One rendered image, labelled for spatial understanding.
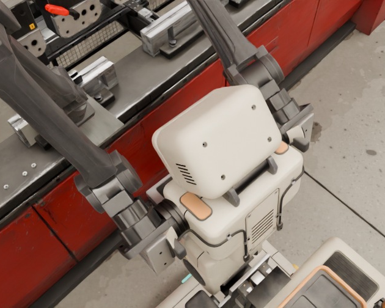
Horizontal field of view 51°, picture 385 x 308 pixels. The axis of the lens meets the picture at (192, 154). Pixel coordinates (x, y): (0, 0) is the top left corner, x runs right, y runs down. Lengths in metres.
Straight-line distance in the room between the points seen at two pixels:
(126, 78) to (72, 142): 0.85
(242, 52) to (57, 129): 0.49
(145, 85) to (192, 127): 0.80
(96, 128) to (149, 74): 0.38
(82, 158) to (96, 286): 1.40
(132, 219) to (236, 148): 0.25
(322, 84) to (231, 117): 2.06
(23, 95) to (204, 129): 0.30
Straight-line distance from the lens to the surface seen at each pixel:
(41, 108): 0.67
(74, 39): 1.69
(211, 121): 0.73
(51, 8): 1.16
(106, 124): 1.25
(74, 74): 1.43
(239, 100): 0.76
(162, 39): 1.59
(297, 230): 2.17
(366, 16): 3.14
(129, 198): 0.81
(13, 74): 0.63
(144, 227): 0.81
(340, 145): 2.50
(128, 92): 1.49
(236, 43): 1.00
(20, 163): 1.41
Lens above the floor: 1.96
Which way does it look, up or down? 57 degrees down
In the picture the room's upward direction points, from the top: 4 degrees counter-clockwise
